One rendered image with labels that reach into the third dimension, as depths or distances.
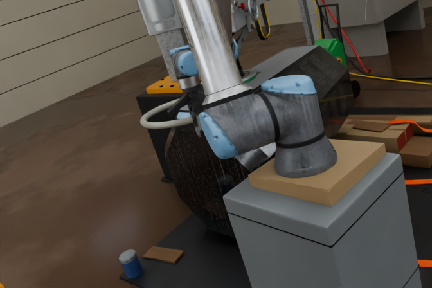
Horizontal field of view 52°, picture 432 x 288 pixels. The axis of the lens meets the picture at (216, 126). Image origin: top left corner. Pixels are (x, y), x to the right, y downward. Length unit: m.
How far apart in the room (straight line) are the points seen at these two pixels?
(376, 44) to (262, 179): 4.19
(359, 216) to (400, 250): 0.29
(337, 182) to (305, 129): 0.17
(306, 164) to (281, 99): 0.20
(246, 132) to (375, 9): 4.06
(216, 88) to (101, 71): 7.58
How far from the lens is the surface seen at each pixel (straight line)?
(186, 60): 1.68
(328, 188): 1.23
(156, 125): 1.95
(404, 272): 1.61
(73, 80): 8.53
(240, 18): 2.59
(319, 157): 1.31
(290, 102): 1.25
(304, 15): 5.13
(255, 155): 2.19
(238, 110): 1.21
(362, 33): 5.48
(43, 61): 8.34
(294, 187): 1.30
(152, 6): 3.20
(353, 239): 1.30
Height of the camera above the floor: 1.54
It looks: 20 degrees down
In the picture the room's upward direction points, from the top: 17 degrees counter-clockwise
